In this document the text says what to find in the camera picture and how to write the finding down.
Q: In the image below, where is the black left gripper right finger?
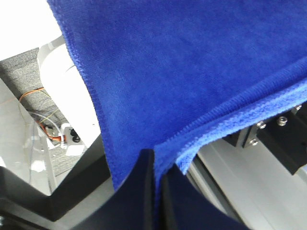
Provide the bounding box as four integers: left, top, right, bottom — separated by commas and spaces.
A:
160, 165, 247, 230

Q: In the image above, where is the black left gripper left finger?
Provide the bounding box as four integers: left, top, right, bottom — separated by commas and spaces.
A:
73, 149, 155, 230

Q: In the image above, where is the blue microfibre towel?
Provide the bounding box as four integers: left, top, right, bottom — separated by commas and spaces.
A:
48, 0, 307, 187

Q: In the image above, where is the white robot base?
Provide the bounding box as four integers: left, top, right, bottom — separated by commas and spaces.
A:
37, 36, 100, 147

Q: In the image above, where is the orange cable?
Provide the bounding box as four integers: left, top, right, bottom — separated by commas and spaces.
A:
19, 87, 67, 144

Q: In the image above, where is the black bracket with screws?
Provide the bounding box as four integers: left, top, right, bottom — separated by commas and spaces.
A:
223, 102, 307, 175

